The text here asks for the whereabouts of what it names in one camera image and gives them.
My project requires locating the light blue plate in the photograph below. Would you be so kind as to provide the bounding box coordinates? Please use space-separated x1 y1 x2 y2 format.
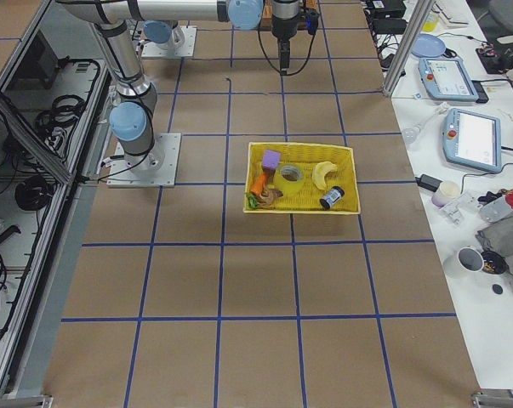
411 33 447 58

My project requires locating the toy carrot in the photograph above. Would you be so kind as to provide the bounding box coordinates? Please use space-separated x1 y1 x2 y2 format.
246 172 269 209

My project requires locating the teach pendant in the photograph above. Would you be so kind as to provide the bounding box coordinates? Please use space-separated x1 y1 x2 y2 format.
418 58 478 102
442 108 502 173

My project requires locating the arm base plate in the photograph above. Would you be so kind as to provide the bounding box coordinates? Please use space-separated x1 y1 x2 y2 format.
139 25 197 59
105 133 181 188

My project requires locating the yellow tape roll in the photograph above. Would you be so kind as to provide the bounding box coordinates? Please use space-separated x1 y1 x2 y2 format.
273 164 305 196

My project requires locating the lower teach pendant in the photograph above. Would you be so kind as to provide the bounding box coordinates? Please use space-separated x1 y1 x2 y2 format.
442 108 502 173

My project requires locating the aluminium frame post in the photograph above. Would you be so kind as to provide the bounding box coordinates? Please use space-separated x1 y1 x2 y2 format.
382 0 435 97

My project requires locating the toy banana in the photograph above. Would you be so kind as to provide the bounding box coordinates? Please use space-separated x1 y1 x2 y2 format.
311 161 338 190

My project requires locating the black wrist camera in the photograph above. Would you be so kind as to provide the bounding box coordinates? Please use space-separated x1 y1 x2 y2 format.
305 8 320 36

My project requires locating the brown toy animal figure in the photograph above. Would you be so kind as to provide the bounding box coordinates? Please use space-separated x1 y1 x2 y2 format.
257 189 283 208

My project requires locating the white lilac cup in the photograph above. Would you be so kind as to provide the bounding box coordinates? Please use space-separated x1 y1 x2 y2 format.
431 180 460 207

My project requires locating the white mug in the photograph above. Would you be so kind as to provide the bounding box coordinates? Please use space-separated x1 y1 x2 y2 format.
442 246 484 279

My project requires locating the black cylindrical can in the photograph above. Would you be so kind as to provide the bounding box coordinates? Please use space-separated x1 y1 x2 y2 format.
319 186 345 210

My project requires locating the purple foam block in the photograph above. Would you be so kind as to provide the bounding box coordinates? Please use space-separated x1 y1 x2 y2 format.
261 150 281 171

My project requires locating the upper teach pendant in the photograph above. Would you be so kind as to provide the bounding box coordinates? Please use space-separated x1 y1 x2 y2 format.
418 58 478 102

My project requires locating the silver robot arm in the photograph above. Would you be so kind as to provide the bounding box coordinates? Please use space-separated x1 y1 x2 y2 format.
60 1 265 171
143 20 185 49

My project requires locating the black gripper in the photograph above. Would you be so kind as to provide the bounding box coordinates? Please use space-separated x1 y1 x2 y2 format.
271 15 299 75

